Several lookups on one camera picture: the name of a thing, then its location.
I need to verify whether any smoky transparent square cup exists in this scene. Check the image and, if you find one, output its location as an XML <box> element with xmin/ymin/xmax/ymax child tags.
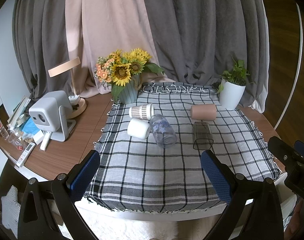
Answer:
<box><xmin>193</xmin><ymin>121</ymin><xmax>214</xmax><ymax>150</ymax></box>

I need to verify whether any light blue ribbed vase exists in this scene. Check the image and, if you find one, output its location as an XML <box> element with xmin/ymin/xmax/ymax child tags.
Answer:
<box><xmin>118</xmin><ymin>75</ymin><xmax>139</xmax><ymax>104</ymax></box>

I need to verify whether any white projector on stand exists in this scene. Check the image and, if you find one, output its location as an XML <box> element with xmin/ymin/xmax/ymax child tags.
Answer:
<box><xmin>29</xmin><ymin>90</ymin><xmax>76</xmax><ymax>142</ymax></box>

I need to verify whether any white remote control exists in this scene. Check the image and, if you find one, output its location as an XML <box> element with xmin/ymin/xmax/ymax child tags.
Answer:
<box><xmin>16</xmin><ymin>142</ymin><xmax>36</xmax><ymax>167</ymax></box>

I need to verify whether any striped star cushion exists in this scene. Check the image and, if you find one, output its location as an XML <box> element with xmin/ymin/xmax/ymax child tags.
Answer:
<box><xmin>1</xmin><ymin>185</ymin><xmax>21</xmax><ymax>238</ymax></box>

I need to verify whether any white plant pot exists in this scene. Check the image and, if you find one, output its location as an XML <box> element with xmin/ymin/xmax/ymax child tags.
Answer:
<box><xmin>219</xmin><ymin>79</ymin><xmax>245</xmax><ymax>110</ymax></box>

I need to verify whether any checkered paper cup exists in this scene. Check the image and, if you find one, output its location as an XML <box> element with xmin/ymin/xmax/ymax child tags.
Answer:
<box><xmin>128</xmin><ymin>103</ymin><xmax>154</xmax><ymax>120</ymax></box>

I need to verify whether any pink curtain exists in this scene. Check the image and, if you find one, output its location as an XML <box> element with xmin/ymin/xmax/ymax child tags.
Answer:
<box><xmin>64</xmin><ymin>0</ymin><xmax>177</xmax><ymax>99</ymax></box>

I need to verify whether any pink cup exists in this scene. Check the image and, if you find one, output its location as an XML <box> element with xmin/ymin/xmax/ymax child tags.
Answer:
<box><xmin>191</xmin><ymin>104</ymin><xmax>217</xmax><ymax>121</ymax></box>

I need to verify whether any clear blue plastic jar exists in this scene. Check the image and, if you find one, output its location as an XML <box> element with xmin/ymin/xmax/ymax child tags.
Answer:
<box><xmin>150</xmin><ymin>114</ymin><xmax>177</xmax><ymax>148</ymax></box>

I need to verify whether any grey curtain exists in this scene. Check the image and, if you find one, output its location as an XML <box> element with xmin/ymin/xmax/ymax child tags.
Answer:
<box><xmin>12</xmin><ymin>0</ymin><xmax>269</xmax><ymax>113</ymax></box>

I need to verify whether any wooden desk lamp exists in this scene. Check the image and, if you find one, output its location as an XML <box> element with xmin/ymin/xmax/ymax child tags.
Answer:
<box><xmin>48</xmin><ymin>57</ymin><xmax>87</xmax><ymax>119</ymax></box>

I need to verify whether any stack of books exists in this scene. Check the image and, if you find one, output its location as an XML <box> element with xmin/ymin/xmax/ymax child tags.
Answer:
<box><xmin>7</xmin><ymin>96</ymin><xmax>31</xmax><ymax>129</ymax></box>

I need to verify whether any green potted plant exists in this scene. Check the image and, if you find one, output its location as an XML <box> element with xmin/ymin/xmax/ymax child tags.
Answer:
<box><xmin>219</xmin><ymin>56</ymin><xmax>257</xmax><ymax>86</ymax></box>

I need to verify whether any white plastic cup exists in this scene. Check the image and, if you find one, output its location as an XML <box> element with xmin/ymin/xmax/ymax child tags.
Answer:
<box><xmin>127</xmin><ymin>119</ymin><xmax>150</xmax><ymax>139</ymax></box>

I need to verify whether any clear plastic bottle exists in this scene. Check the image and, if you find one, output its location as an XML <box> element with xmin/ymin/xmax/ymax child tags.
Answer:
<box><xmin>0</xmin><ymin>120</ymin><xmax>9</xmax><ymax>140</ymax></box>

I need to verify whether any plaid grey tablecloth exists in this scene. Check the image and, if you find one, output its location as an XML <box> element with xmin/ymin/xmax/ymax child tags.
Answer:
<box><xmin>85</xmin><ymin>83</ymin><xmax>281</xmax><ymax>213</ymax></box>

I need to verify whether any sunflower bouquet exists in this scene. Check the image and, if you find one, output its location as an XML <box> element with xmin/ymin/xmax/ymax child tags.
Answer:
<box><xmin>94</xmin><ymin>48</ymin><xmax>164</xmax><ymax>100</ymax></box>

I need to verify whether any white small remote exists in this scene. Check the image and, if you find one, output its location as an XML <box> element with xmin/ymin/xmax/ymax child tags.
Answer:
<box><xmin>40</xmin><ymin>131</ymin><xmax>53</xmax><ymax>151</ymax></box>

